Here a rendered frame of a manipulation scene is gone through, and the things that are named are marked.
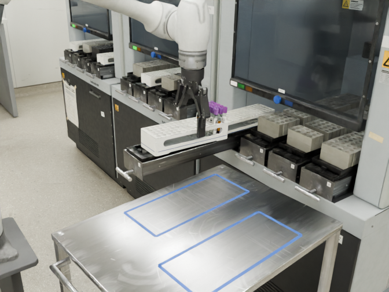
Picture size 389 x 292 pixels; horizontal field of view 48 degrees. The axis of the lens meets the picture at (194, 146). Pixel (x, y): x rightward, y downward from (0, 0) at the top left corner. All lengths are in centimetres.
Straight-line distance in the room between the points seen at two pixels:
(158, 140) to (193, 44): 31
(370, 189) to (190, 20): 76
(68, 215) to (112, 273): 177
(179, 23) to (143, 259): 71
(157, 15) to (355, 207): 87
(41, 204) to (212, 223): 189
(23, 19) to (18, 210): 254
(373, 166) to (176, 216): 64
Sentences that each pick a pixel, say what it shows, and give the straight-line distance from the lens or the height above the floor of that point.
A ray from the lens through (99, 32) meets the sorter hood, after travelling 281.
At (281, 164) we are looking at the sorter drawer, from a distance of 156.
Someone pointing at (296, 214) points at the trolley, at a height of 82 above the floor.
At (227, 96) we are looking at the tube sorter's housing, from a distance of 185.
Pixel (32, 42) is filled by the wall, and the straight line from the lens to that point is 499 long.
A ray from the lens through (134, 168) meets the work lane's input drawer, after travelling 154.
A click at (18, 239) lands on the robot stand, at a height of 70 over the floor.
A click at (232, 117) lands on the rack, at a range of 171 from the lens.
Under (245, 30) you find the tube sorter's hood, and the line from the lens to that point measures 170.
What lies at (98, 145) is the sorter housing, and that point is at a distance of 301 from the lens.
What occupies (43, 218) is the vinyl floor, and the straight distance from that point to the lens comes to 275.
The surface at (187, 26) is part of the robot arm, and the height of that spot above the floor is 126.
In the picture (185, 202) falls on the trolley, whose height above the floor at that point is 82.
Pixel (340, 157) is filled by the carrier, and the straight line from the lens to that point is 148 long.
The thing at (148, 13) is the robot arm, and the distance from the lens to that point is 144.
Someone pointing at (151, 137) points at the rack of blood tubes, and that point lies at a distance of 137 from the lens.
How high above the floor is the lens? 146
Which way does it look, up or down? 24 degrees down
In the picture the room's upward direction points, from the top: 1 degrees clockwise
